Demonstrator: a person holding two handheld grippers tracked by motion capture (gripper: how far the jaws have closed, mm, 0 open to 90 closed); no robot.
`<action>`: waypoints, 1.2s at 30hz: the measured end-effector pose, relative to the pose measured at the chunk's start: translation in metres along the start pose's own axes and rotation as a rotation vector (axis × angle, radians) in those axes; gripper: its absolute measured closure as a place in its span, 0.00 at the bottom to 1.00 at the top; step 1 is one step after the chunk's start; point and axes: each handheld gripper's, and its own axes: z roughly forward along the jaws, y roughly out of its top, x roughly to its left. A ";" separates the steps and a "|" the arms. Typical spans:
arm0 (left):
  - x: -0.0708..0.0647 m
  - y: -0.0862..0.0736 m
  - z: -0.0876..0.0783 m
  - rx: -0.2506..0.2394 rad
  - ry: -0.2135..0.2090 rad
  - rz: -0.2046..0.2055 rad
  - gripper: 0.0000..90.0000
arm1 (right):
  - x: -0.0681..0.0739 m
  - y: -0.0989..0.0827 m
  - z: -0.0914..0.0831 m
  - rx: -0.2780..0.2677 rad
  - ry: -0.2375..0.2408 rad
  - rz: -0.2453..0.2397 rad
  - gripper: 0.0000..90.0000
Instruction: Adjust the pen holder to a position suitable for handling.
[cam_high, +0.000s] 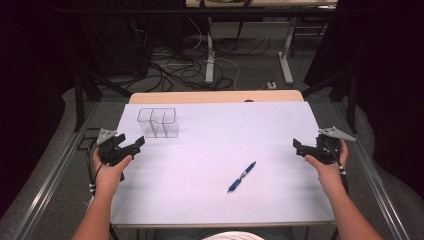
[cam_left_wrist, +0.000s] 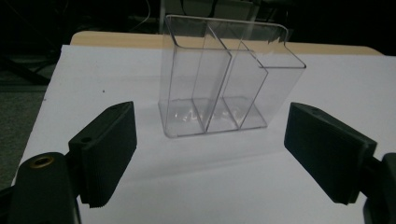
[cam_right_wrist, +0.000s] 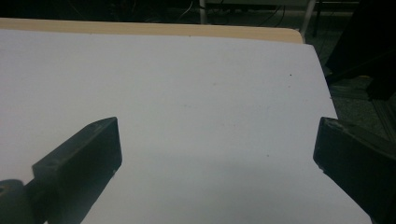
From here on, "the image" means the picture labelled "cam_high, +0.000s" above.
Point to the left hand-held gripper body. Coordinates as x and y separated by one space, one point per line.
111 151

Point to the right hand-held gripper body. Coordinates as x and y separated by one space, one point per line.
328 150

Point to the clear acrylic organizer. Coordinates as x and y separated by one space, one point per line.
158 123

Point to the blue pen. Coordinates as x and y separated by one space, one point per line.
241 176

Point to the person's left hand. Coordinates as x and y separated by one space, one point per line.
108 176

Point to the person's right hand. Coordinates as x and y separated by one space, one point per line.
331 176

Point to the black metal stand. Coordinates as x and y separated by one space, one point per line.
83 93
346 93

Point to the white power plug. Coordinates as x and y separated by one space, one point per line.
271 85

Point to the white table cover sheet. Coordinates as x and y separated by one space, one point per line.
206 150

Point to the white desk leg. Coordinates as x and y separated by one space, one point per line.
210 53
286 56

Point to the black curtain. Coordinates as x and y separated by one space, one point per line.
390 83
30 100

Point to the person's white shirt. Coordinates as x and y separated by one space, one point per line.
233 236

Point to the light desk top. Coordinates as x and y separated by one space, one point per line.
260 2

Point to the black flat frame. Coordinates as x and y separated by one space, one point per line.
87 141

